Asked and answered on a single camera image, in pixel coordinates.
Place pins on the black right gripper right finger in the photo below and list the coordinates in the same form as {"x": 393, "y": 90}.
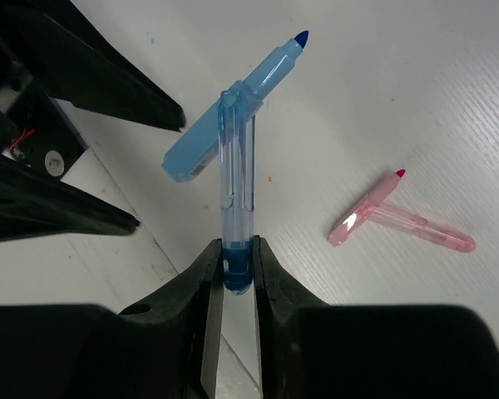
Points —
{"x": 311, "y": 349}

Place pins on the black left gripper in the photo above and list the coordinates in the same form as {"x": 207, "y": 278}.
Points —
{"x": 54, "y": 42}

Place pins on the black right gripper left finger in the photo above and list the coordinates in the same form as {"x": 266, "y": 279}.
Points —
{"x": 165, "y": 345}

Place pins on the pink folding marker pen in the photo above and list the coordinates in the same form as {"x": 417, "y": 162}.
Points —
{"x": 371, "y": 207}

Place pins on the blue folding marker pen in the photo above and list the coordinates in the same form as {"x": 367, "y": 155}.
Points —
{"x": 227, "y": 131}

